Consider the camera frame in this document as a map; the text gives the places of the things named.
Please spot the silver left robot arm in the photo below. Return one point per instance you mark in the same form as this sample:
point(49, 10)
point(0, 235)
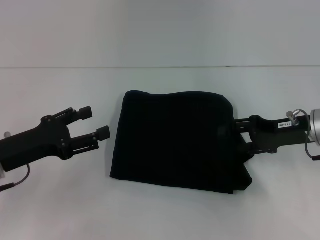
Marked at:
point(1, 171)

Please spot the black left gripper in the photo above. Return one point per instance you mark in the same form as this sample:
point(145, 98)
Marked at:
point(37, 145)

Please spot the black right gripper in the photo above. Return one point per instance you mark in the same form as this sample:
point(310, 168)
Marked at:
point(275, 132)

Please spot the right gripper silver connector stub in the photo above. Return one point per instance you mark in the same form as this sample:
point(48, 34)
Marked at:
point(292, 117)

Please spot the black shirt with FREE print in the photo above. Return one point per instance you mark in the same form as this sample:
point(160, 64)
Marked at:
point(175, 140)

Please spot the gripper silver connector stub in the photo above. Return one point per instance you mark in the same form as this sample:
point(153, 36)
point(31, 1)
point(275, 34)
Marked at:
point(7, 135)
point(292, 117)

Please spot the left gripper silver connector stub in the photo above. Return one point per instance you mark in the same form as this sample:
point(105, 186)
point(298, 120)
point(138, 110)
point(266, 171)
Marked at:
point(7, 135)

